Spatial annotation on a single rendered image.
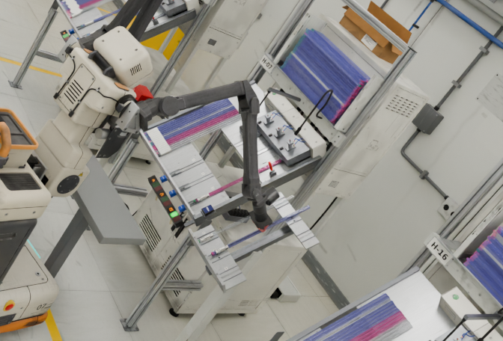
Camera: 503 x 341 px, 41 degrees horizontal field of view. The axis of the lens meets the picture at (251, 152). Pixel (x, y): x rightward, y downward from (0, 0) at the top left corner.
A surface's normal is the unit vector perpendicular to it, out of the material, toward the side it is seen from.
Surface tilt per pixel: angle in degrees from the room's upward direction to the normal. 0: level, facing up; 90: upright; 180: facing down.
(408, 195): 90
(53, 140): 82
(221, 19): 90
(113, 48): 48
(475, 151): 90
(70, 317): 0
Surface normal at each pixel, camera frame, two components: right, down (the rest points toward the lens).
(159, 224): -0.69, -0.17
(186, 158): -0.08, -0.66
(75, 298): 0.54, -0.76
